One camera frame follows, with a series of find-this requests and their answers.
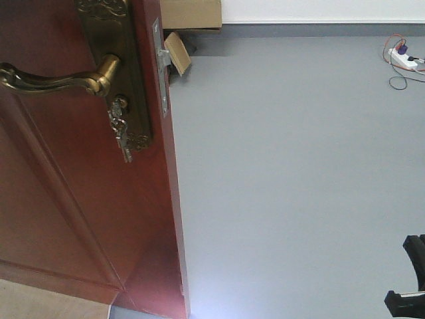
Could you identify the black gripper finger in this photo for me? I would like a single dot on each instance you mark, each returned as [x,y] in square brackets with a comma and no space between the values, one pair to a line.
[409,305]
[414,247]

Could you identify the brown wooden door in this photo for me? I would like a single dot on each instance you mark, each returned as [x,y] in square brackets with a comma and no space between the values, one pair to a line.
[75,217]

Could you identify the brass door lever handle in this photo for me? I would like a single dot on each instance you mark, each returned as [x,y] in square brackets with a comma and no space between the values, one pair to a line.
[97,82]

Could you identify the white power strip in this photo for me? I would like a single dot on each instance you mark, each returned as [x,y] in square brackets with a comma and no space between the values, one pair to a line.
[401,60]

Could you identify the open flat cardboard box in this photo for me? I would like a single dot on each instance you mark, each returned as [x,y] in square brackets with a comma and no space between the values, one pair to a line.
[178,53]

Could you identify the silver key bunch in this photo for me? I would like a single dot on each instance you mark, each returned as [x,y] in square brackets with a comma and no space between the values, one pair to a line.
[119,125]

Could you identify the long closed cardboard box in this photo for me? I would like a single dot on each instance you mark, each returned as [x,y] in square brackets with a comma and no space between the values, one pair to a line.
[204,16]

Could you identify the plywood base board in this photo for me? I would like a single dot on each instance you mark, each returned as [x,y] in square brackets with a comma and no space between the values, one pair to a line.
[21,301]

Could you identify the brass handle backplate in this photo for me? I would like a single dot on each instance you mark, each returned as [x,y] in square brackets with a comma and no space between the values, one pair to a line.
[109,29]

